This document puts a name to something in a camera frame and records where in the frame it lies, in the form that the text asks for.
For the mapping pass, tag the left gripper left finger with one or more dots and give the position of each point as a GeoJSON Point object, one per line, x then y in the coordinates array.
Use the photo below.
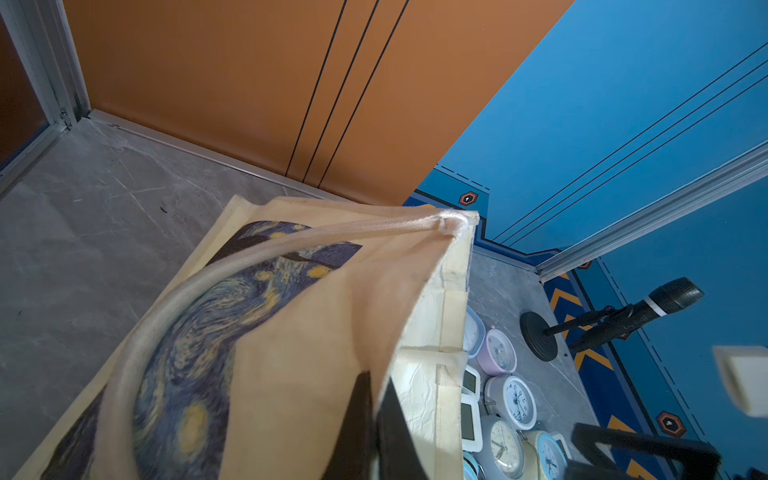
{"type": "Point", "coordinates": [351, 458]}

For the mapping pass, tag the large white digital clock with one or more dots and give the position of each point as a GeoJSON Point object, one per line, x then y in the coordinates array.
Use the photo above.
{"type": "Point", "coordinates": [471, 431]}

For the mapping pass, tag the pink round alarm clock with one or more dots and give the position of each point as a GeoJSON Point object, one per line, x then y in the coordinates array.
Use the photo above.
{"type": "Point", "coordinates": [497, 355]}

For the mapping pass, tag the yellow blue twin-bell clock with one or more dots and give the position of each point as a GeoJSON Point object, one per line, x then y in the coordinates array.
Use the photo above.
{"type": "Point", "coordinates": [546, 455]}

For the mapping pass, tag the blue cream twin-bell clock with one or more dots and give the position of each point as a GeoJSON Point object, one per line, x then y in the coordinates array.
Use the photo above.
{"type": "Point", "coordinates": [471, 468]}

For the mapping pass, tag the white round alarm clock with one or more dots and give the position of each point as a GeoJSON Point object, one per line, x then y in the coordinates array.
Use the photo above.
{"type": "Point", "coordinates": [510, 398]}

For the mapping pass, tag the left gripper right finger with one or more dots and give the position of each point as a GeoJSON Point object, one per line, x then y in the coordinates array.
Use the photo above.
{"type": "Point", "coordinates": [398, 458]}

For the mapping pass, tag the small white digital clock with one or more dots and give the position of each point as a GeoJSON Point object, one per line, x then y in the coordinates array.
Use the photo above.
{"type": "Point", "coordinates": [472, 383]}

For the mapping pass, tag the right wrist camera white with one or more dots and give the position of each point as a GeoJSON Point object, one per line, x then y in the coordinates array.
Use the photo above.
{"type": "Point", "coordinates": [743, 373]}

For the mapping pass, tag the cream round alarm clock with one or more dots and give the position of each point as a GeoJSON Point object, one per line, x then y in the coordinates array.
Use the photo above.
{"type": "Point", "coordinates": [501, 456]}

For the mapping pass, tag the light blue square alarm clock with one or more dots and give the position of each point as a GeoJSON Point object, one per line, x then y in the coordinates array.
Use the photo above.
{"type": "Point", "coordinates": [474, 333]}

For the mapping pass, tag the cream canvas bag starry print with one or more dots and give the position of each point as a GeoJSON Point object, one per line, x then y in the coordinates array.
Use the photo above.
{"type": "Point", "coordinates": [244, 366]}

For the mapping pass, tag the black microphone on stand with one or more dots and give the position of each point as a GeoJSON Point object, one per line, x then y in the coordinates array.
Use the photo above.
{"type": "Point", "coordinates": [609, 323]}

